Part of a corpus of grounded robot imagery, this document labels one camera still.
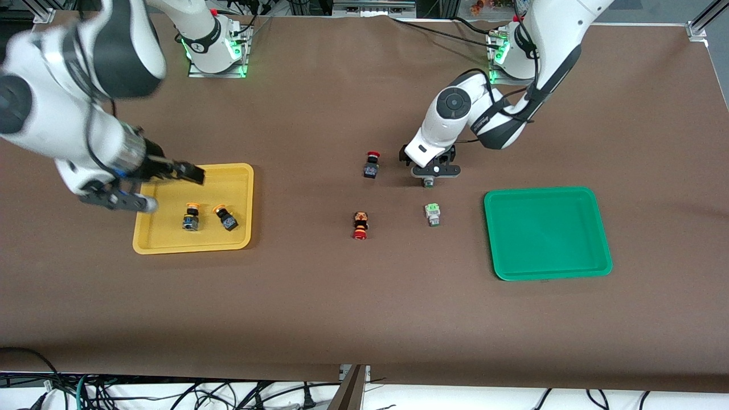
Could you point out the red button blue contact block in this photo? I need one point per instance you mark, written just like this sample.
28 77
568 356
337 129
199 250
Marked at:
371 167

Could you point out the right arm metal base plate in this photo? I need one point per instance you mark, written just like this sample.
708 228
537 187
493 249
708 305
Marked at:
239 62

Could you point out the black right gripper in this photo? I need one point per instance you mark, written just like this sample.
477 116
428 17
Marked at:
155 164

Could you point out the green push button switch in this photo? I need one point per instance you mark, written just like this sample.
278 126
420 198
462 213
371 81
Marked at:
433 213
428 182

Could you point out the green plastic tray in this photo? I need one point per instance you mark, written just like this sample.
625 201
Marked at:
547 233

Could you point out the yellow plastic tray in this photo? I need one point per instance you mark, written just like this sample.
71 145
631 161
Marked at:
193 239

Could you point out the yellow push button switch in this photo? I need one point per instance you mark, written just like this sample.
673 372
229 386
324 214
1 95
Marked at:
229 219
191 221

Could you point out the brown table cover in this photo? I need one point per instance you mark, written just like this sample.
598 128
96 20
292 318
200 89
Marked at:
364 313

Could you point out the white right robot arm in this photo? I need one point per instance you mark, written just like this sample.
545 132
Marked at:
57 131

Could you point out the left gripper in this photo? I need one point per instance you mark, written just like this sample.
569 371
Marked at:
448 154

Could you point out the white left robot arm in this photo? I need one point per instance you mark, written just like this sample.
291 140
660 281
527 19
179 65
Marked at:
455 114

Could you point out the red button orange contact block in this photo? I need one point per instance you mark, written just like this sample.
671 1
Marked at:
360 225

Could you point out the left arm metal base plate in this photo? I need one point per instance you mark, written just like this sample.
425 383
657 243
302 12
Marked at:
495 80

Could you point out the silver metal device box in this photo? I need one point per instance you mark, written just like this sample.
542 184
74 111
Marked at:
373 7

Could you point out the aluminium frame profile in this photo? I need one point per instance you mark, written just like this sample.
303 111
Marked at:
48 12
706 20

